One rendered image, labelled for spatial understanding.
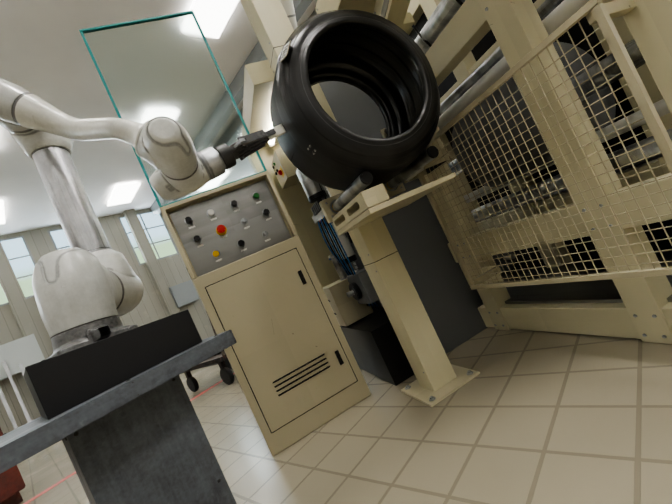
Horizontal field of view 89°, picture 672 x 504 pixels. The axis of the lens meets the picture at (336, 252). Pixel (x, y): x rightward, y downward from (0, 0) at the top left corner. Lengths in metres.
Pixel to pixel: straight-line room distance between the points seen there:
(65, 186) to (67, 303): 0.46
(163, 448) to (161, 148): 0.73
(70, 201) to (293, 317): 1.00
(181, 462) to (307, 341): 0.88
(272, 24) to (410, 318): 1.43
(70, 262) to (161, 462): 0.55
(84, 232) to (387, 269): 1.11
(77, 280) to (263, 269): 0.87
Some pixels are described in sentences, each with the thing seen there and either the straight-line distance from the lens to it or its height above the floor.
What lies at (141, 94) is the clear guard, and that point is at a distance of 2.09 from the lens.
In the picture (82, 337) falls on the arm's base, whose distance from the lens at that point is 1.08.
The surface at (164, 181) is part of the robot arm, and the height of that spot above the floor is 1.11.
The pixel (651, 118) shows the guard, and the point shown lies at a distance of 1.12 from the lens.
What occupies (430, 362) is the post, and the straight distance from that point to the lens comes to 1.61.
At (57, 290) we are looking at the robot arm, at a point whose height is 0.92.
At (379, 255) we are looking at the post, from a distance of 1.50.
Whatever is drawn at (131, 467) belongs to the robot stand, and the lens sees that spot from 1.05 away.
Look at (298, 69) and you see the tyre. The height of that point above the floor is 1.28.
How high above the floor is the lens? 0.70
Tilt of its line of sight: 1 degrees up
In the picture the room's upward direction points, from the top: 25 degrees counter-clockwise
